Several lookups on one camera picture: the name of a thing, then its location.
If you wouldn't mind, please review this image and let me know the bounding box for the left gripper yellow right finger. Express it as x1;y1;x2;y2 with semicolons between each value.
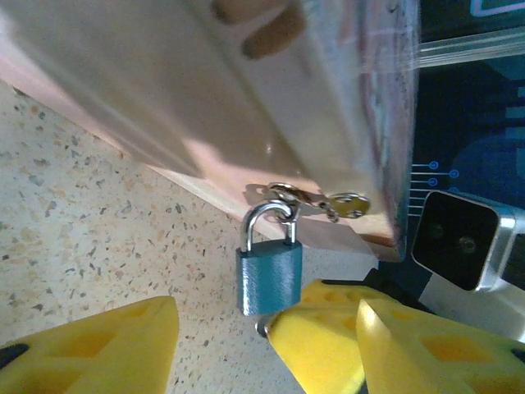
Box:
355;297;525;394

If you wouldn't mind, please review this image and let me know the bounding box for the pink illustrated tin box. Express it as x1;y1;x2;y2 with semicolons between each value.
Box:
0;0;422;263

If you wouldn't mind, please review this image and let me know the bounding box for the aluminium frame post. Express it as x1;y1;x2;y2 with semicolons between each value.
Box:
417;29;525;69

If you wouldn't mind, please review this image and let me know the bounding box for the silver box latch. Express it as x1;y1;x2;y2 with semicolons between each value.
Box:
244;182;329;215

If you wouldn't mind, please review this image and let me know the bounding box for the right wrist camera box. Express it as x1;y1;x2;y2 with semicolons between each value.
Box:
409;190;525;293

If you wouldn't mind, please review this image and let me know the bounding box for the blue padlock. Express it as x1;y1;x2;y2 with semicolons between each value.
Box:
235;199;304;317

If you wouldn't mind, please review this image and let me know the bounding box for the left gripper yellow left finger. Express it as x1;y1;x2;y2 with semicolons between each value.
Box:
0;295;180;394

